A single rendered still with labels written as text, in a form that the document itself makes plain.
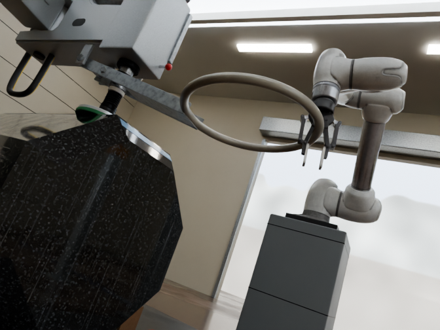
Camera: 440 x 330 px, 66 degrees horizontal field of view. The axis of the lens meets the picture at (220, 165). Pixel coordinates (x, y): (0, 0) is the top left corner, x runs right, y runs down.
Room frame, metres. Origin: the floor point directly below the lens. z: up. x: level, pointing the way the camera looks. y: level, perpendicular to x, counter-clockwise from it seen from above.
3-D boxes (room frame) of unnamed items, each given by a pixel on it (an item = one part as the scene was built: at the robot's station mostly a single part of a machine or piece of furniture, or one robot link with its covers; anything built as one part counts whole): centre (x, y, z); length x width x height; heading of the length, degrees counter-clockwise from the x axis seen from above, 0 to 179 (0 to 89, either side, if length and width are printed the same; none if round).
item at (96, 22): (1.57, 0.87, 1.30); 0.74 x 0.23 x 0.49; 61
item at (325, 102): (1.02, -0.26, 1.00); 0.08 x 0.07 x 0.09; 77
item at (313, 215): (1.90, -0.60, 0.87); 0.22 x 0.18 x 0.06; 61
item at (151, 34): (1.41, 0.60, 1.32); 0.36 x 0.22 x 0.45; 61
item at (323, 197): (1.89, -0.63, 1.00); 0.18 x 0.16 x 0.22; 65
